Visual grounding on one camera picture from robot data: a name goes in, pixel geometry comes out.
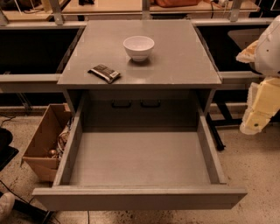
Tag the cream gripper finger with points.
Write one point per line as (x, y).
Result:
(247, 55)
(263, 103)

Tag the dark rxbar chocolate wrapper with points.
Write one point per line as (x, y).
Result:
(105, 73)

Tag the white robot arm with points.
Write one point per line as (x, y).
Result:
(267, 55)

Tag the open grey top drawer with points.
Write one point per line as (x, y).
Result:
(139, 155)

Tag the orange bag on table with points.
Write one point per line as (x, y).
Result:
(176, 3)

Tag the white ceramic bowl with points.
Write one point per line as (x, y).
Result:
(139, 48)

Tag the grey cabinet with drawers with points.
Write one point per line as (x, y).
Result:
(139, 75)

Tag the wooden background table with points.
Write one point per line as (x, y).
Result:
(111, 7)

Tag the copper ball in box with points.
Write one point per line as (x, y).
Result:
(52, 154)

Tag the cardboard box on floor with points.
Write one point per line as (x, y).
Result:
(53, 122)

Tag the black chair base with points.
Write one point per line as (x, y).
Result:
(7, 153)

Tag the white shoe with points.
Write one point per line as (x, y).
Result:
(7, 201)

